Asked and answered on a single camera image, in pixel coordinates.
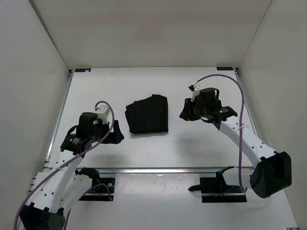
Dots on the left blue corner label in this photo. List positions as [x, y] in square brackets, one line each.
[82, 70]

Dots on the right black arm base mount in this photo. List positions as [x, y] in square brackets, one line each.
[215, 190]

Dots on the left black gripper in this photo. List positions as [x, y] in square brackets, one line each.
[117, 135]

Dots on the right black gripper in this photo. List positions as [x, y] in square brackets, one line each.
[186, 114]

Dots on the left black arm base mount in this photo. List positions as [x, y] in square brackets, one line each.
[102, 187]

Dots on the blue corner label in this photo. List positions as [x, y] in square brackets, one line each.
[224, 68]
[82, 70]

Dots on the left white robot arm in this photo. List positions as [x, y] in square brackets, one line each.
[49, 204]

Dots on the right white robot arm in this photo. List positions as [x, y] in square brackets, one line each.
[271, 171]

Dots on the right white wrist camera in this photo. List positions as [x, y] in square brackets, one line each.
[195, 88]

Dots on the right blue corner label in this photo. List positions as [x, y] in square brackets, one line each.
[224, 68]

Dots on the black pleated skirt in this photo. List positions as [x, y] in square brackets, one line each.
[148, 115]

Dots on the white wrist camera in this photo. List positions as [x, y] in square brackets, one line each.
[195, 88]
[102, 113]

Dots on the aluminium table front rail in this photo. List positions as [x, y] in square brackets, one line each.
[156, 170]

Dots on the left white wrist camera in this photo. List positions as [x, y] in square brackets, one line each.
[102, 113]

